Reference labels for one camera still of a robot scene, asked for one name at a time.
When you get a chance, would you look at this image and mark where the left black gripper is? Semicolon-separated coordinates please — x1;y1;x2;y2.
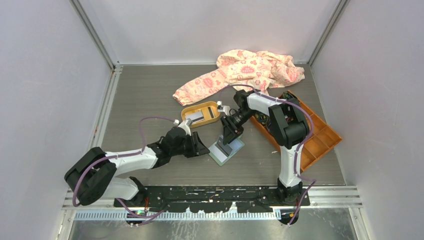
170;131;209;158

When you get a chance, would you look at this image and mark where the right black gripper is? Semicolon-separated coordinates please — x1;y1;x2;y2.
220;109;257;146

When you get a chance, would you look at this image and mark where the green card holder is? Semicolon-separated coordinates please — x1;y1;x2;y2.
208;134;245;166

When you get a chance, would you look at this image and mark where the yellow oval tray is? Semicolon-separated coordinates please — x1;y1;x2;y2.
181;101;221;128

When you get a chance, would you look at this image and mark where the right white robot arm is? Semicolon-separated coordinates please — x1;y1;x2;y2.
220;90;310;206

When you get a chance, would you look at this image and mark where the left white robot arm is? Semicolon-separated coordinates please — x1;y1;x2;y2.
64;126;210;207

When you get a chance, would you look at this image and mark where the rolled dark tie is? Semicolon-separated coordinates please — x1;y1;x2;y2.
279;91;300;105
255;112;269;126

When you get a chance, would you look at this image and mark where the rolled dark tie back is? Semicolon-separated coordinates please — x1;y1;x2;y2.
279;91;300;105

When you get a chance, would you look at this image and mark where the pink patterned garment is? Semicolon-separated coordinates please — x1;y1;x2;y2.
172;49;305;106

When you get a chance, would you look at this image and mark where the orange compartment organizer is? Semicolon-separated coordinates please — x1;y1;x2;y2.
250;100;342;172

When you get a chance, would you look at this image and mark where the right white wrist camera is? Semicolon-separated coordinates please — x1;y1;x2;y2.
216;101;231;116

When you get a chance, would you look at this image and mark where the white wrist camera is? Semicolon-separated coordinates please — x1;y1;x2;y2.
216;101;231;116
173;118;193;136

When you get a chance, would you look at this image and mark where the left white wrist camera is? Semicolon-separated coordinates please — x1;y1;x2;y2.
173;118;193;136

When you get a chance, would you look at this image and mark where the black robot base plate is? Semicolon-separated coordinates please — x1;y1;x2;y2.
124;186;310;214

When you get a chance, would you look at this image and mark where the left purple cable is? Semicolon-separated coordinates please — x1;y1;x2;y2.
72;115;178;227

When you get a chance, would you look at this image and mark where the aluminium frame rail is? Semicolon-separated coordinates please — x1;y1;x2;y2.
68;0;124;80

